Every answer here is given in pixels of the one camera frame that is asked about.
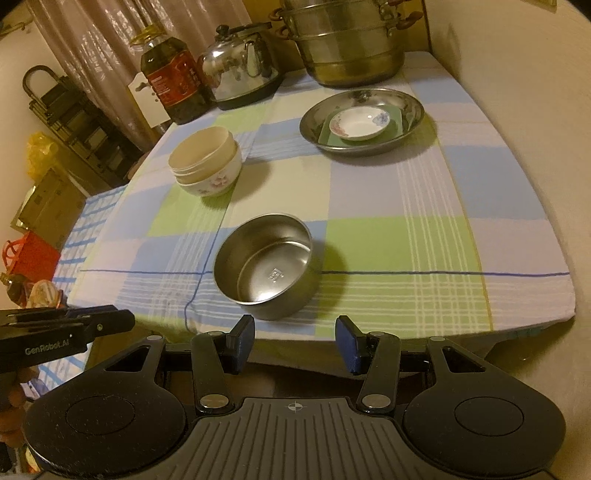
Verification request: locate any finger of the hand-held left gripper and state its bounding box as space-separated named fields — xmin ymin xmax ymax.
xmin=69 ymin=310 xmax=136 ymax=344
xmin=0 ymin=305 xmax=116 ymax=326

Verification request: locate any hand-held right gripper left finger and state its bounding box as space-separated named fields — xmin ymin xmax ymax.
xmin=90 ymin=315 xmax=256 ymax=413

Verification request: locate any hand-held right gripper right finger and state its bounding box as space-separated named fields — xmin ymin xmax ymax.
xmin=335 ymin=316 xmax=502 ymax=413

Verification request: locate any stainless steel bowl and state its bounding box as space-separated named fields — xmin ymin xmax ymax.
xmin=213 ymin=213 xmax=324 ymax=320

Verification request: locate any white floral bowl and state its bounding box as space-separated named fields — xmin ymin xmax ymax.
xmin=174 ymin=148 xmax=243 ymax=198

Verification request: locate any cream round bowl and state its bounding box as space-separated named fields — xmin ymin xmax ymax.
xmin=167 ymin=127 xmax=238 ymax=183

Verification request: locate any green rectangular plate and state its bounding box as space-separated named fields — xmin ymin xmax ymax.
xmin=318 ymin=105 xmax=409 ymax=146

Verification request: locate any stainless steel plate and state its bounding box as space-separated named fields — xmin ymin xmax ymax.
xmin=299 ymin=88 xmax=426 ymax=157

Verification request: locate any small floral dish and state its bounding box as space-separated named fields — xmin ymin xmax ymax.
xmin=329 ymin=106 xmax=392 ymax=141

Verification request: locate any person's left hand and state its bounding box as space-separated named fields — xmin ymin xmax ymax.
xmin=0 ymin=367 xmax=35 ymax=444

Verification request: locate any orange patterned packet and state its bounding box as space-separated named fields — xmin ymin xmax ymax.
xmin=25 ymin=281 xmax=61 ymax=309

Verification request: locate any red bag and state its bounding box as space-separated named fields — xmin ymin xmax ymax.
xmin=4 ymin=231 xmax=61 ymax=282

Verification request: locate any blue white patterned cloth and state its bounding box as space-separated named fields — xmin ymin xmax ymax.
xmin=48 ymin=185 xmax=127 ymax=308

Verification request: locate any cardboard box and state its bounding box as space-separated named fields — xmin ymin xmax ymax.
xmin=11 ymin=168 xmax=86 ymax=250

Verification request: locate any checked tablecloth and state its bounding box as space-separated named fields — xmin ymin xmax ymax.
xmin=76 ymin=51 xmax=578 ymax=342

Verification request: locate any yellow plastic bag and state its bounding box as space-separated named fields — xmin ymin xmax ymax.
xmin=27 ymin=131 xmax=58 ymax=181

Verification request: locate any black folding rack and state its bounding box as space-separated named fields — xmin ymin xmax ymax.
xmin=22 ymin=65 xmax=144 ymax=195

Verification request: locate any cooking oil bottle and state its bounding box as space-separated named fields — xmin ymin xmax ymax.
xmin=129 ymin=25 xmax=214 ymax=125

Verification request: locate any stainless steel kettle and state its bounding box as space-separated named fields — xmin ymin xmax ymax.
xmin=198 ymin=22 xmax=284 ymax=112

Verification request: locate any beige patterned curtain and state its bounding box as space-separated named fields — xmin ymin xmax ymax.
xmin=25 ymin=0 xmax=287 ymax=153

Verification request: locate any stainless steel steamer pot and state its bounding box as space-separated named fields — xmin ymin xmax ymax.
xmin=270 ymin=0 xmax=423 ymax=89

